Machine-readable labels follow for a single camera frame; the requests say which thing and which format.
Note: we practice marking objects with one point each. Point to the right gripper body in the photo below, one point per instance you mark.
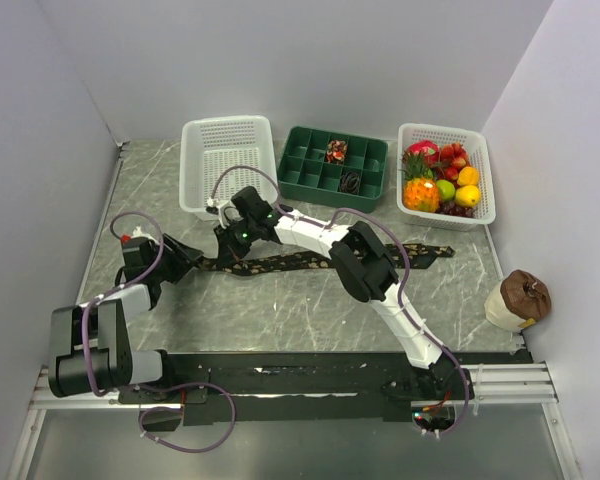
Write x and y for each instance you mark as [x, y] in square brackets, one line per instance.
[238, 237]

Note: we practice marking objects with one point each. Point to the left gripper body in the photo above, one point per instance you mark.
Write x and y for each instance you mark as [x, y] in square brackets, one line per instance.
[174, 264]

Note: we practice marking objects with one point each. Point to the black gold floral tie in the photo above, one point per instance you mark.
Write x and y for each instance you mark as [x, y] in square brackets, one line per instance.
[421, 256]

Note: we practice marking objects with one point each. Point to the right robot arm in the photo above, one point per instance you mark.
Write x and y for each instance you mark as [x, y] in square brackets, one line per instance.
[364, 265]

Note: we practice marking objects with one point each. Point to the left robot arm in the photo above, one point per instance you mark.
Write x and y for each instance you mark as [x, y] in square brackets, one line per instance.
[90, 348]

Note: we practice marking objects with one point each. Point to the white empty plastic basket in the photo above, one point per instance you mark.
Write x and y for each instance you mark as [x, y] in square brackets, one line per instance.
[220, 156]

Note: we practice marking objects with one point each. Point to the green divided organizer tray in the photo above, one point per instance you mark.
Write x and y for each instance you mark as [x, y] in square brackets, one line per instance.
[304, 175]

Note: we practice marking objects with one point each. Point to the dark striped rolled tie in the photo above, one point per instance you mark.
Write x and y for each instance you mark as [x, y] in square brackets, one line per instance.
[349, 183]

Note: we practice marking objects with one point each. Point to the red floral rolled tie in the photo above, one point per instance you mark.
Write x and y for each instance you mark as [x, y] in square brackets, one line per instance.
[336, 151]

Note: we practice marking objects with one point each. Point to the orange pineapple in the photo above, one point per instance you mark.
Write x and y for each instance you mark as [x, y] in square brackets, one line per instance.
[420, 192]

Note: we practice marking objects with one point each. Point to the pink dragon fruit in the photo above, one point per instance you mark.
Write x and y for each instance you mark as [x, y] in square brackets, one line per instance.
[428, 150]

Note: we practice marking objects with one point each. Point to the dark grapes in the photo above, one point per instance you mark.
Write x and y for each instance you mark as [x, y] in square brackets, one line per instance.
[452, 209]

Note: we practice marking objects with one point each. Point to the green apple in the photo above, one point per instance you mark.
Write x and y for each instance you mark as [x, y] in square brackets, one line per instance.
[446, 190]

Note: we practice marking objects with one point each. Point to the red strawberries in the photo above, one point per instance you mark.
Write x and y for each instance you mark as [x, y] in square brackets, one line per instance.
[451, 160]

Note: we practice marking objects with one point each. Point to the yellow lemon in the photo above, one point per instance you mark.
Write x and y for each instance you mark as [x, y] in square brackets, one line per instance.
[467, 196]

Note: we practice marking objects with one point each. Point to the orange fruit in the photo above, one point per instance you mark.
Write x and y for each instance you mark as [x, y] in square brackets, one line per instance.
[468, 176]

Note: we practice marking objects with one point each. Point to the white fruit basket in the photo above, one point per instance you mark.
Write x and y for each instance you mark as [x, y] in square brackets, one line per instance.
[476, 146]

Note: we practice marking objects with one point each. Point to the brown paper bag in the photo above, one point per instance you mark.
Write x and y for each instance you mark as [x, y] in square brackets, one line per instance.
[519, 301]

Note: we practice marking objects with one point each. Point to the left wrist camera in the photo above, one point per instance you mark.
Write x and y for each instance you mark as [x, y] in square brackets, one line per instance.
[137, 232]

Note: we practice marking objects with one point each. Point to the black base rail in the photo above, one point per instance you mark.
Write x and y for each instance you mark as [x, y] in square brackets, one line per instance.
[284, 386]

